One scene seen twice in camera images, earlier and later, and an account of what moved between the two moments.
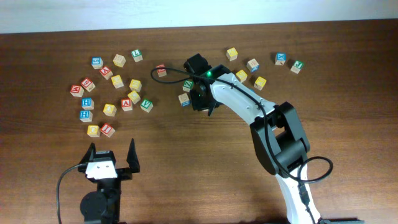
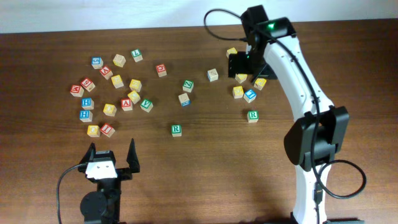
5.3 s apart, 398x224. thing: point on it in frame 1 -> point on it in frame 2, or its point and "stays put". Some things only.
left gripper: [125, 174] stays put
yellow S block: [135, 84] stays put
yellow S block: [241, 75] stays put
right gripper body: [201, 101] -> [249, 64]
